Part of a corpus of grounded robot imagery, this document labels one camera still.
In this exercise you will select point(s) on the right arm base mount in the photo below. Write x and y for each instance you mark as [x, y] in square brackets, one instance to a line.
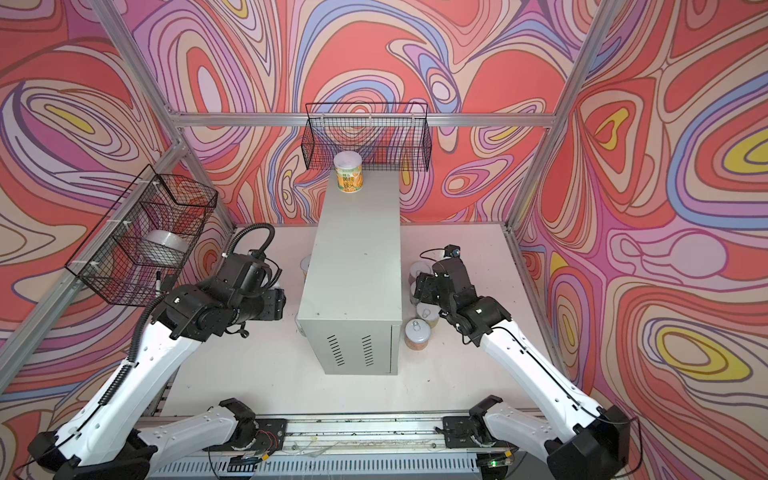
[469, 432]

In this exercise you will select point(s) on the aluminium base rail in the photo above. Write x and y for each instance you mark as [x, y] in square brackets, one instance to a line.
[353, 446]

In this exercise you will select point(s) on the black wire basket back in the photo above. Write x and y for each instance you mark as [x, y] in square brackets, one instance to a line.
[389, 136]

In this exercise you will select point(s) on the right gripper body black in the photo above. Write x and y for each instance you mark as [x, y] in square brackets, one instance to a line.
[431, 293]

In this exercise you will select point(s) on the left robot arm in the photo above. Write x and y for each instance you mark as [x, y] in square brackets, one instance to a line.
[102, 440]

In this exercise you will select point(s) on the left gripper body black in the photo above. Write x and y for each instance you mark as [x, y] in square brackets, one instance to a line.
[268, 304]

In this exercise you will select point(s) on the can right row back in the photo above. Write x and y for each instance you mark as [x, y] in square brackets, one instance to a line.
[417, 268]

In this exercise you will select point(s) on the orange green labelled can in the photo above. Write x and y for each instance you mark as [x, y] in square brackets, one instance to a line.
[349, 173]

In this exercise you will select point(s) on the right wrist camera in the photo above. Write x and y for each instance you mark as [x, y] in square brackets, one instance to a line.
[452, 251]

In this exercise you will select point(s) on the pink labelled can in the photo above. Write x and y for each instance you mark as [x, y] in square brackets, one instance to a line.
[417, 334]

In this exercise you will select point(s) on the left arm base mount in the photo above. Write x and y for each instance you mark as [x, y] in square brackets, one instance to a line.
[265, 435]

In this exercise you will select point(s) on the grey metal cabinet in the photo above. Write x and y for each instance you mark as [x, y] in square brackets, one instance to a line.
[351, 305]

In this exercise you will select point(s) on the black wire basket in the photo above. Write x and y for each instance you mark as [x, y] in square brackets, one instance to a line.
[151, 229]
[389, 136]

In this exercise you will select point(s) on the green circuit board left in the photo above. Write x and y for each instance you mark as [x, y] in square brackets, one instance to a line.
[241, 462]

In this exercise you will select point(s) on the green circuit board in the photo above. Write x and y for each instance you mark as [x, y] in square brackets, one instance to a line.
[492, 462]
[241, 462]

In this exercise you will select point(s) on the green circuit board right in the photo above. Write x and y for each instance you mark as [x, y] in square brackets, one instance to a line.
[492, 462]

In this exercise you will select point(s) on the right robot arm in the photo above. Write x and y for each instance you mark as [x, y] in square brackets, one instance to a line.
[577, 438]

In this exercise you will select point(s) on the black wire basket left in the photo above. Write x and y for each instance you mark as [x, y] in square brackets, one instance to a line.
[151, 229]

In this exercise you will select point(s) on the can row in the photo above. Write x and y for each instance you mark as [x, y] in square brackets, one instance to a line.
[305, 265]
[417, 268]
[428, 313]

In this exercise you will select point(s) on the can left row back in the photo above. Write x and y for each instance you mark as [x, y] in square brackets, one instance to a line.
[305, 265]

